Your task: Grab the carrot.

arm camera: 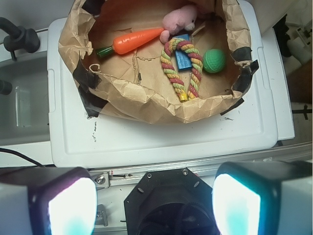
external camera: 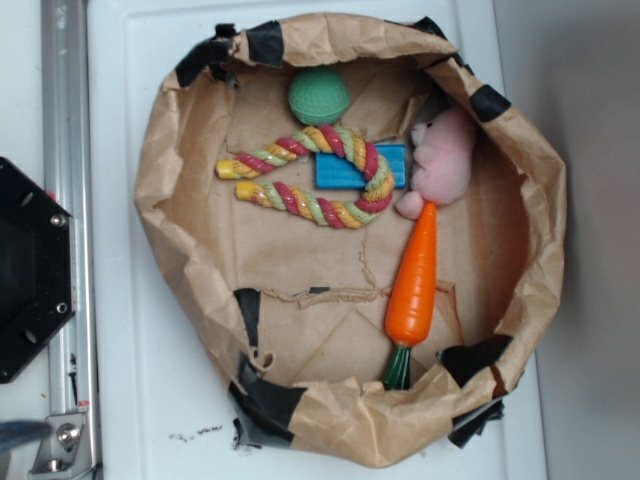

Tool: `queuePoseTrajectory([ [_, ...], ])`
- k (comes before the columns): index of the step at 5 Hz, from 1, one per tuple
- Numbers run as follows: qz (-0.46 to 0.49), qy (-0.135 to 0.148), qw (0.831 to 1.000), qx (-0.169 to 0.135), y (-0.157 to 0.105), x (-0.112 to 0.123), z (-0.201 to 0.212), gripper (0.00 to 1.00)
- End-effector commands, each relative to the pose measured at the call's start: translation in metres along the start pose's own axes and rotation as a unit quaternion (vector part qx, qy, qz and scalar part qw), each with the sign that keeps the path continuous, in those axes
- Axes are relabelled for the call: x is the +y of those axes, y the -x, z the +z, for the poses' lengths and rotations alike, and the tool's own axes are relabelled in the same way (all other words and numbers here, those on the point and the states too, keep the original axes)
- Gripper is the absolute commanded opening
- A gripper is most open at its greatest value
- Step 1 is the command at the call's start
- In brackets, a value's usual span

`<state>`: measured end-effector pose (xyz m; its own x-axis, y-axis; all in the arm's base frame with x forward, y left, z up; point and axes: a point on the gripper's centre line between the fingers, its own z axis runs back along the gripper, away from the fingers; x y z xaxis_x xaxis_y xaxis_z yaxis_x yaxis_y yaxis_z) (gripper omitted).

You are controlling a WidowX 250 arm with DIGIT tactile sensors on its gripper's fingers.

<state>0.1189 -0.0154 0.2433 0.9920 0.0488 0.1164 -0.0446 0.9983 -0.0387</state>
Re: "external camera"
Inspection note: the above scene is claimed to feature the orange plastic toy carrot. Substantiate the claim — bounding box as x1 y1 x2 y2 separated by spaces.
383 202 437 390

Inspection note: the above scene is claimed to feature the brown paper bag bin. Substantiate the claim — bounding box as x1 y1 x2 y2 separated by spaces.
134 13 567 468

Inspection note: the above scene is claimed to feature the blue rectangular block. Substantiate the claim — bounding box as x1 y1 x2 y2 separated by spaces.
315 144 406 189

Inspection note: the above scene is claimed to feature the green dimpled rubber ball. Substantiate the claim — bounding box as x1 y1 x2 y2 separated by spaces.
288 66 350 126

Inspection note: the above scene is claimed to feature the pink plush bunny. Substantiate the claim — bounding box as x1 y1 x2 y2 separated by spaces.
396 106 477 220

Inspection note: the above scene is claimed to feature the multicolour twisted rope toy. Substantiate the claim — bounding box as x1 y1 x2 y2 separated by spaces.
214 124 396 229

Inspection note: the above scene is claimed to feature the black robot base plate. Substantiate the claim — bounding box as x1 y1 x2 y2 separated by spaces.
0 158 75 384

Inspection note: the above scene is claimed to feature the aluminium extrusion rail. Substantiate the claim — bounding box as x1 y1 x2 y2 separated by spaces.
41 1 103 479

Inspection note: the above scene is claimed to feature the metal corner bracket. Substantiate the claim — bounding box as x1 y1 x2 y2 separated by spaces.
28 413 92 479

